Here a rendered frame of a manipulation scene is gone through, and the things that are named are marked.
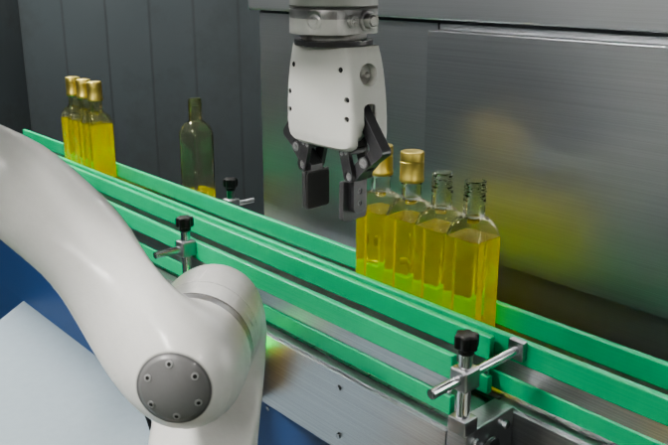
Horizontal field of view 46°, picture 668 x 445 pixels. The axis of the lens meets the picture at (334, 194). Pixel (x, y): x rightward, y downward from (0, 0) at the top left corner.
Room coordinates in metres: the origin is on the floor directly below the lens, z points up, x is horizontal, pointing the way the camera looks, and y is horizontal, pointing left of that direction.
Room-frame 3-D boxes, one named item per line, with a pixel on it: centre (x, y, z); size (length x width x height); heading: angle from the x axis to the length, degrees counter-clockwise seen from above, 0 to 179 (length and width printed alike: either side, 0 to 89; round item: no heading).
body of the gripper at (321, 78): (0.76, 0.00, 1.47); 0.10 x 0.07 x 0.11; 42
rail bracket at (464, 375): (0.84, -0.17, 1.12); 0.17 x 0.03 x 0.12; 132
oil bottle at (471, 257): (1.00, -0.19, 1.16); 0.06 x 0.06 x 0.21; 42
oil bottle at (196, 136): (1.70, 0.30, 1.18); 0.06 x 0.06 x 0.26; 46
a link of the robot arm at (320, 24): (0.76, 0.00, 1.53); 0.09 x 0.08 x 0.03; 42
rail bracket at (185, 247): (1.25, 0.27, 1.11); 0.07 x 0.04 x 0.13; 132
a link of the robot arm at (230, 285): (0.79, 0.14, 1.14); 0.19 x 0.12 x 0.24; 177
